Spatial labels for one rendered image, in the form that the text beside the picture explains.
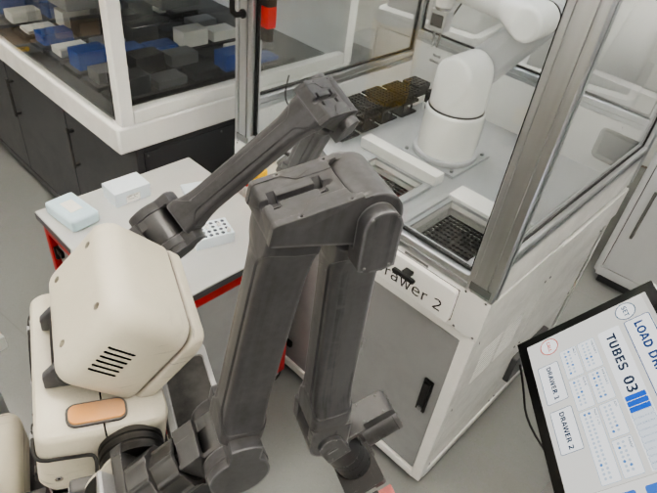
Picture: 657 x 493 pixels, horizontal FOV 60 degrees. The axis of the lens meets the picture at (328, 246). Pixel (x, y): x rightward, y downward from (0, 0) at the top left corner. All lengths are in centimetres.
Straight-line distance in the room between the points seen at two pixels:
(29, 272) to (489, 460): 218
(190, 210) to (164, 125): 123
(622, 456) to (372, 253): 74
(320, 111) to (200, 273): 88
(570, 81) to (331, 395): 76
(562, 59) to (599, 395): 64
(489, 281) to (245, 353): 93
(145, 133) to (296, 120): 129
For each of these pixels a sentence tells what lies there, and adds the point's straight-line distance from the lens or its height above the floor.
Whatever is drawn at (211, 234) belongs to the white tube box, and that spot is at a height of 80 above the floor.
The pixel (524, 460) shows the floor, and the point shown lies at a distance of 242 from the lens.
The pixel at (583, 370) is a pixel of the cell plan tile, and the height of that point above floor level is 106.
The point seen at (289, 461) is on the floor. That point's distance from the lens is 220.
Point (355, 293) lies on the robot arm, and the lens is 60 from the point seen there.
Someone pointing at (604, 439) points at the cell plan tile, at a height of 105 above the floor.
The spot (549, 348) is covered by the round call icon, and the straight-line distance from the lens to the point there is 133.
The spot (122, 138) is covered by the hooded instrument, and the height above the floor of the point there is 87.
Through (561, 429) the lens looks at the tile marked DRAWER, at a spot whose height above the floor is 100.
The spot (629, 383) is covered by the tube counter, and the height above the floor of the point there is 111.
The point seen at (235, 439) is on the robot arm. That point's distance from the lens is 71.
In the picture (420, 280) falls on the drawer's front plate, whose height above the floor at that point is 90.
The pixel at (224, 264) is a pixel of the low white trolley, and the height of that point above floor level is 76.
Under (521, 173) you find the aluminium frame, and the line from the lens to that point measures 128.
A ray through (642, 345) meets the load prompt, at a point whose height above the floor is 115.
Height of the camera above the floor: 190
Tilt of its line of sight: 39 degrees down
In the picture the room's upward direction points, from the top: 8 degrees clockwise
